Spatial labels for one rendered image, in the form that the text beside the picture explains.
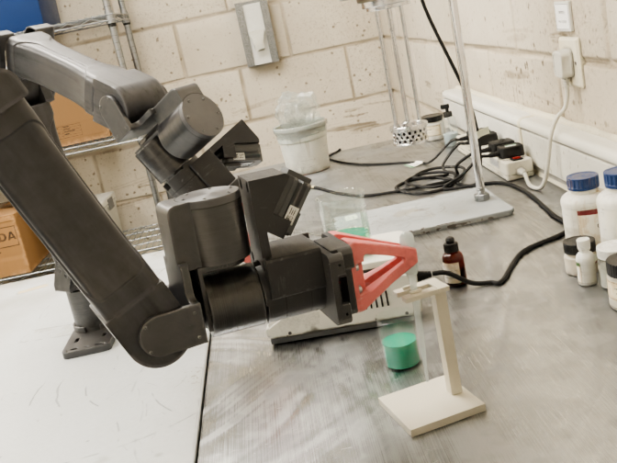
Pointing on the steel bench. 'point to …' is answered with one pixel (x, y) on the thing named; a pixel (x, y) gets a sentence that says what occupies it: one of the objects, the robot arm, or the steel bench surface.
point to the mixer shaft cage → (417, 130)
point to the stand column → (467, 102)
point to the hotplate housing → (296, 330)
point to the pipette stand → (428, 417)
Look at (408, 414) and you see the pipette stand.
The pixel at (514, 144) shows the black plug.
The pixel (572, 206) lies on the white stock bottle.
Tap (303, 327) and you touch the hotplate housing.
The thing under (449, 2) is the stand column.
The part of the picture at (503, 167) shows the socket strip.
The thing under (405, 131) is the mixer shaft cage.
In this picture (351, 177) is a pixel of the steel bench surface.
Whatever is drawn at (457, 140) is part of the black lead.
